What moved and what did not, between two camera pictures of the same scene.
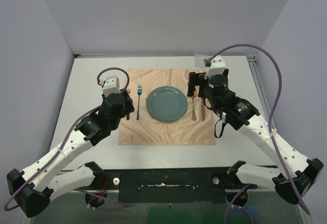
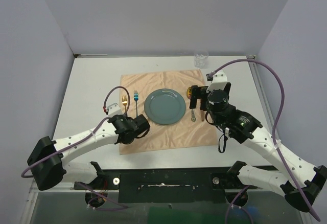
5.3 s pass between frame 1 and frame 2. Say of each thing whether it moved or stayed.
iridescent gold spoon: moved
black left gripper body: moved
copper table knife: stayed
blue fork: moved
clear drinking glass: stayed
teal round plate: stayed
